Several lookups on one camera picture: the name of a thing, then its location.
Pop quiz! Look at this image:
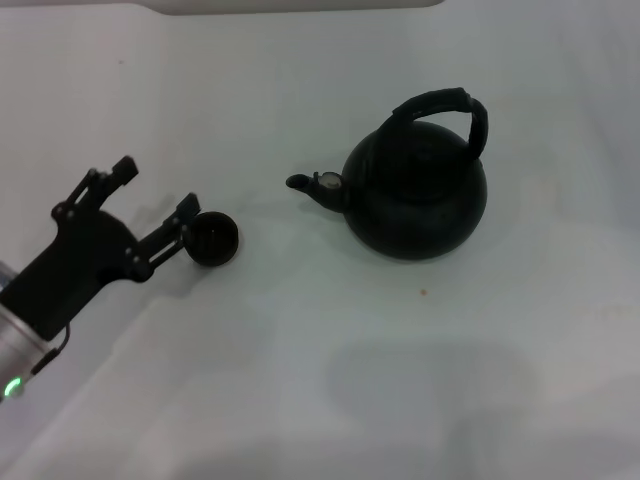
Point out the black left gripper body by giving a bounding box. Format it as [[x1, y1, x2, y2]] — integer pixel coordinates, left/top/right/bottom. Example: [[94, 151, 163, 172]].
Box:
[[0, 199, 152, 342]]

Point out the small black teacup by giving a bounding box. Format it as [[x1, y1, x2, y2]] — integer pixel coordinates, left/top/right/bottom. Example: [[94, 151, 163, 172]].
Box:
[[182, 210, 240, 268]]

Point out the black round teapot with handle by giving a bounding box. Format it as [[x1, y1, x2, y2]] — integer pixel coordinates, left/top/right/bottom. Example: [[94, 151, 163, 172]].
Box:
[[285, 86, 489, 262]]

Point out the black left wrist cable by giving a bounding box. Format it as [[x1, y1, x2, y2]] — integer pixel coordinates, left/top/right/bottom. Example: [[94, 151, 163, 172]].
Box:
[[29, 324, 74, 377]]

